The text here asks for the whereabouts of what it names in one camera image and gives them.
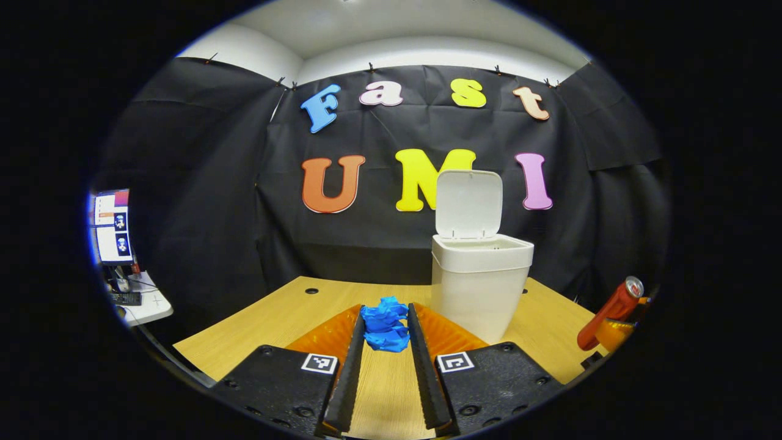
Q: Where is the white side table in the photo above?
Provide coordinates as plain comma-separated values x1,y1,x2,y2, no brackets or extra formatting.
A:
113,272,174,328

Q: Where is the white desktop garbage bin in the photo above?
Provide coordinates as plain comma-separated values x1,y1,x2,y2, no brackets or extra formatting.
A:
431,169,535,345

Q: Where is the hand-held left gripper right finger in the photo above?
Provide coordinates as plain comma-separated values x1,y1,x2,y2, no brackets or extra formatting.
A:
407,302,566,437

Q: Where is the red pop can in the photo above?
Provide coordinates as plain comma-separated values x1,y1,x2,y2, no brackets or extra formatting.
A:
577,276,645,351

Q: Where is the wooden desktop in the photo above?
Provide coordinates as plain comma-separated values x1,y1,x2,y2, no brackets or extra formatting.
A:
173,276,612,440

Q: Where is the computer monitor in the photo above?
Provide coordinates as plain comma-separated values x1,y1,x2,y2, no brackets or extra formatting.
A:
90,188,134,266

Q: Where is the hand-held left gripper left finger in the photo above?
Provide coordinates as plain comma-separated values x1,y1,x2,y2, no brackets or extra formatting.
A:
211,304,366,437

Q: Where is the blue paper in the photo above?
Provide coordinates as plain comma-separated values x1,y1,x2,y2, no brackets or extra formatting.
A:
359,296,411,353

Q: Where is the black backdrop cloth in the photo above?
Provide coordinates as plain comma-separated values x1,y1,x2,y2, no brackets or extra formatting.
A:
92,57,671,343

